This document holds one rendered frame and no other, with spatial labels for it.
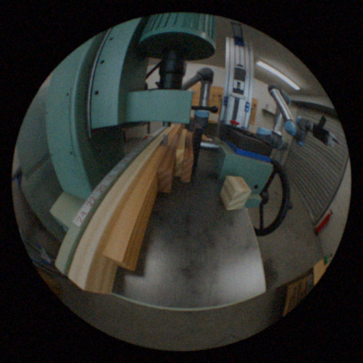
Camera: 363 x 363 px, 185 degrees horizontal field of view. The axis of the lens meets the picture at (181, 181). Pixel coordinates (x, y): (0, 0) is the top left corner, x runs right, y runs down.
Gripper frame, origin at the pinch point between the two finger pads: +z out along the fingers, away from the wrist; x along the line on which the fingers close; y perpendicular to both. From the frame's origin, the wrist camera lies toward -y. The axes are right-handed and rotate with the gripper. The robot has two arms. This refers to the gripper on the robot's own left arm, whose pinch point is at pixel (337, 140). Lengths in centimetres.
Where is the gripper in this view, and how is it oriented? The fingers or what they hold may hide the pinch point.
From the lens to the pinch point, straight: 77.4
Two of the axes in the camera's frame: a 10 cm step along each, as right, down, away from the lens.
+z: 0.0, 5.9, -8.1
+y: 0.4, 8.1, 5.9
